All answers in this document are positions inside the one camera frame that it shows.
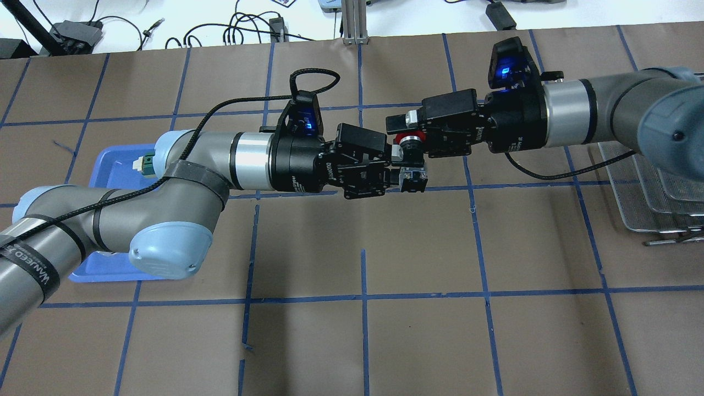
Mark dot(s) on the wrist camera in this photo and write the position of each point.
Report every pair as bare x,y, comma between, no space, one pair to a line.
511,66
301,117

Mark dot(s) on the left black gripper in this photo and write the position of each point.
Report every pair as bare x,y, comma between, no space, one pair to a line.
300,165

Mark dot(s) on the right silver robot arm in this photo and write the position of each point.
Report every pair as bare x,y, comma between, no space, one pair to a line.
655,112

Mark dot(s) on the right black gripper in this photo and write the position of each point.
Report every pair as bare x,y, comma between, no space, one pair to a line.
514,122

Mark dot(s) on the red push button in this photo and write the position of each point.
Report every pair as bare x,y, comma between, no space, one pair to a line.
415,175

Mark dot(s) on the black power adapter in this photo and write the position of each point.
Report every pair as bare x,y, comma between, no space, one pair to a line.
499,16

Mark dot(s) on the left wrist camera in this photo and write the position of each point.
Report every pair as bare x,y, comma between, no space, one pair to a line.
301,117

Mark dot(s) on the aluminium frame post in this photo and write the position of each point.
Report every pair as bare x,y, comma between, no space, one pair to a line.
354,22

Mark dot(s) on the wire mesh shelf basket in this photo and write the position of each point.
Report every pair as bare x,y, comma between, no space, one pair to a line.
651,201

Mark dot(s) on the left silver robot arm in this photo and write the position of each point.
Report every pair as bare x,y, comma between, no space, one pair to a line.
166,229

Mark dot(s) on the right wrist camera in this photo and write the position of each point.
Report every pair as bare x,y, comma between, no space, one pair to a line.
511,66

